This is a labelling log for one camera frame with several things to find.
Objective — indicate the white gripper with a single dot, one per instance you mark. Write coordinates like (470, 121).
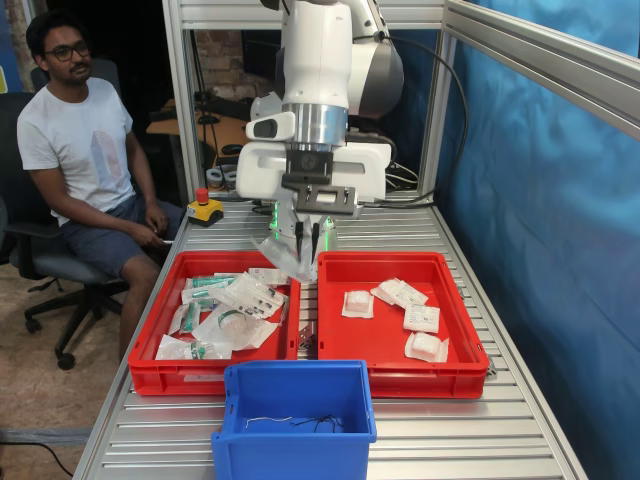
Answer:
(260, 170)

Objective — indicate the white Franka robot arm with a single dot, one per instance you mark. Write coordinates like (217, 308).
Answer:
(315, 60)

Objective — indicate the yellow emergency stop button box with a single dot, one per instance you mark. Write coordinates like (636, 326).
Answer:
(205, 212)

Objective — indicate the white printed paper pack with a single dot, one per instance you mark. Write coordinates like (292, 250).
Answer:
(267, 277)

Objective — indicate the thin clear strip pack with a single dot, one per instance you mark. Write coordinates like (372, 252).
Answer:
(285, 312)

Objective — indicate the clear syringe needle pack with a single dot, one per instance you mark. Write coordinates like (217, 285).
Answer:
(250, 295)

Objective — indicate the white tape roll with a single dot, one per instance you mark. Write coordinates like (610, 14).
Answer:
(233, 173)
(215, 171)

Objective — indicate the green labelled tube pack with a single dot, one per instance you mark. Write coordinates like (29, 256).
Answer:
(197, 296)
(189, 317)
(210, 281)

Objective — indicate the black computer mouse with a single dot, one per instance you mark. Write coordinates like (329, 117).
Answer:
(233, 149)

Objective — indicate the wooden desk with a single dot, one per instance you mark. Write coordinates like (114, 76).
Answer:
(230, 132)

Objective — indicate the clear pouch with green part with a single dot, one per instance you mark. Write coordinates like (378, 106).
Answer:
(210, 350)

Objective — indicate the small clear sterile pouch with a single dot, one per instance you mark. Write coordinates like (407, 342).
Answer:
(170, 348)

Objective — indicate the black thread piece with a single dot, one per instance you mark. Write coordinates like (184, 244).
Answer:
(320, 424)

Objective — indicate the red plastic crate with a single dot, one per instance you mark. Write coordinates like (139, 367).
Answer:
(150, 370)
(430, 385)

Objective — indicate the dark computer monitor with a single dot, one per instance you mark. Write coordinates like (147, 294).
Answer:
(260, 55)

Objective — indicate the blue plastic bin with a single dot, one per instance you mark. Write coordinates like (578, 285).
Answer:
(300, 450)

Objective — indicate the blue curtain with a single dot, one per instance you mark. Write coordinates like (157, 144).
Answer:
(550, 250)

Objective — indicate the black office chair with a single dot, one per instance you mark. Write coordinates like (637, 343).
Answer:
(60, 270)

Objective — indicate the man in white t-shirt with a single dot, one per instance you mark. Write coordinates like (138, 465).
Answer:
(75, 140)

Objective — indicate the black eyeglasses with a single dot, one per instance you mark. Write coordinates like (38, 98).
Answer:
(65, 53)

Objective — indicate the silver metal angle bracket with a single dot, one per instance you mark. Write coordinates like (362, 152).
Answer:
(306, 337)

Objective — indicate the aluminium frame post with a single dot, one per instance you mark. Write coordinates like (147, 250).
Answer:
(432, 150)
(177, 100)

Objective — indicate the small silver metal bracket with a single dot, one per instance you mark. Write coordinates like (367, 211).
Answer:
(492, 367)

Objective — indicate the aluminium frame crossbeam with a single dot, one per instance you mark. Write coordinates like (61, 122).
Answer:
(225, 15)

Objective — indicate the slanted aluminium frame rail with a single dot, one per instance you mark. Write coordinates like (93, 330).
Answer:
(550, 60)

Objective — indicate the yellow wall sign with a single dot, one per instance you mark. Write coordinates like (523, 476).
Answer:
(2, 79)

